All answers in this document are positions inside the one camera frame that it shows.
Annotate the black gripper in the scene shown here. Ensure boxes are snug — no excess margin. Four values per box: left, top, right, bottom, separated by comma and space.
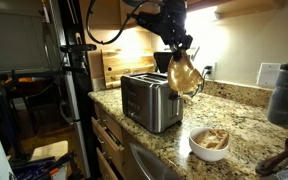
158, 6, 194, 63

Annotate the stainless steel two-slot toaster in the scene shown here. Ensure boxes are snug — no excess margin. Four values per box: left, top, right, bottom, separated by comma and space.
120, 72, 185, 134

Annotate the white ceramic bowl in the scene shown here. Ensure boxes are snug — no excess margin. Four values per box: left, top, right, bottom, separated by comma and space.
188, 126, 231, 163

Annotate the black power plug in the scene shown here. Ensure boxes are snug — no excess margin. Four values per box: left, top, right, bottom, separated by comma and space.
202, 65, 214, 80

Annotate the under-cabinet light strip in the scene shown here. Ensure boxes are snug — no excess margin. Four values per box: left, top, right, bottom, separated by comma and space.
184, 7, 219, 34

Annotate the wooden cutting board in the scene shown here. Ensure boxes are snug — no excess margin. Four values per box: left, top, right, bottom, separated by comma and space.
100, 48, 157, 90

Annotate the wooden drawer cabinet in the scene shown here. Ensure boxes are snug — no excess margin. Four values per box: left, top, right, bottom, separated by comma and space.
90, 102, 128, 180

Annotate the black vertical stand pole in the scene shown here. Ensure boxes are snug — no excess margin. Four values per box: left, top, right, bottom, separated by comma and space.
57, 0, 100, 178

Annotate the grey sports bottle black cap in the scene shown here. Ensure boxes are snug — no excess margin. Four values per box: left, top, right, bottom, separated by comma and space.
266, 58, 288, 125

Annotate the light wooden stool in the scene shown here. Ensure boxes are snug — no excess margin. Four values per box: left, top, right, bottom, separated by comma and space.
29, 140, 70, 162

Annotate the black orange bar clamp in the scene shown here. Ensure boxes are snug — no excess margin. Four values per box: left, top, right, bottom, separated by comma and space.
33, 150, 76, 178

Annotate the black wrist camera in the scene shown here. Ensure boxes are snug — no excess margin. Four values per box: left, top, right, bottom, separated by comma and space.
135, 11, 168, 36

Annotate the white wall outlet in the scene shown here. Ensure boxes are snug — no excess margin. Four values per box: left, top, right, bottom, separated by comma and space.
202, 61, 218, 81

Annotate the white switch plate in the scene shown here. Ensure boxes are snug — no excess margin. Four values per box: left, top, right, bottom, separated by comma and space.
256, 62, 282, 89

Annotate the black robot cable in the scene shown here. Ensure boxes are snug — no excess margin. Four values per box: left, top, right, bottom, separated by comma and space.
85, 0, 165, 46

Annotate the black stereo camera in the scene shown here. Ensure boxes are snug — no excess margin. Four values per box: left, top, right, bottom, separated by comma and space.
59, 43, 98, 54

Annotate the brown handled kitchen tool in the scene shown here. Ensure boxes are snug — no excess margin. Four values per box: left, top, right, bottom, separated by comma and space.
254, 134, 288, 177

